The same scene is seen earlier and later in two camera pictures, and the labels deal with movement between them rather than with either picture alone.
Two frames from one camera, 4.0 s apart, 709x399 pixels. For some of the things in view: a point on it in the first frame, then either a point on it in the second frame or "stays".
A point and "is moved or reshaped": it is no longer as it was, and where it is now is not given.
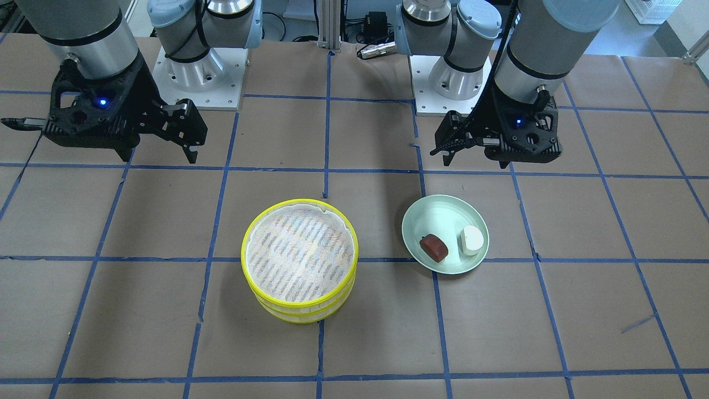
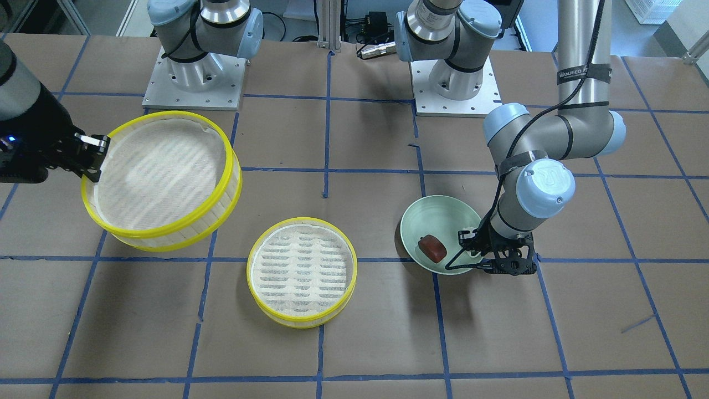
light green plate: x=445 y=216 stays
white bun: x=471 y=240 is moved or reshaped
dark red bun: x=433 y=247 stays
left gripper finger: x=456 y=132 to x=474 y=241
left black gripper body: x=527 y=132 to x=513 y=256
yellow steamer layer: x=299 y=255 to x=168 y=180
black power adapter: x=376 y=24 stays
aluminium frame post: x=329 y=30 stays
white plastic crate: x=652 y=11 stays
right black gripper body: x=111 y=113 to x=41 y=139
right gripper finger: x=183 y=124 to x=87 y=153
